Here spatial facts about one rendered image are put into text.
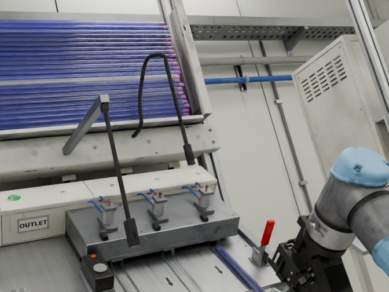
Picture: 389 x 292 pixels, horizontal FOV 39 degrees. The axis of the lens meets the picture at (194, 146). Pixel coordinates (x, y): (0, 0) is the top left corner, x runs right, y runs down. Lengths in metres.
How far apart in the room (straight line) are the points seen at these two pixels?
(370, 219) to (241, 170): 2.46
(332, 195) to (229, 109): 2.52
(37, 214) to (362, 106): 1.23
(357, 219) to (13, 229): 0.67
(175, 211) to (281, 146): 2.27
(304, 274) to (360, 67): 1.24
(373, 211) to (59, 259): 0.62
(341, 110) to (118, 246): 1.20
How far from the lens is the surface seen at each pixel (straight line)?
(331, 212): 0.83
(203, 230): 1.16
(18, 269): 1.11
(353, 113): 2.03
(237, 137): 3.26
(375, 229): 0.76
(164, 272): 1.10
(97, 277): 1.00
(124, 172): 1.34
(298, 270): 0.91
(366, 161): 0.80
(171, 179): 1.27
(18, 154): 1.21
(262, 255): 1.16
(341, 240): 0.86
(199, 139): 1.35
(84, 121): 1.06
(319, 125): 2.16
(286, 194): 3.32
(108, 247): 1.08
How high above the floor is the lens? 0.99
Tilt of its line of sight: 14 degrees up
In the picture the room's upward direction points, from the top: 14 degrees counter-clockwise
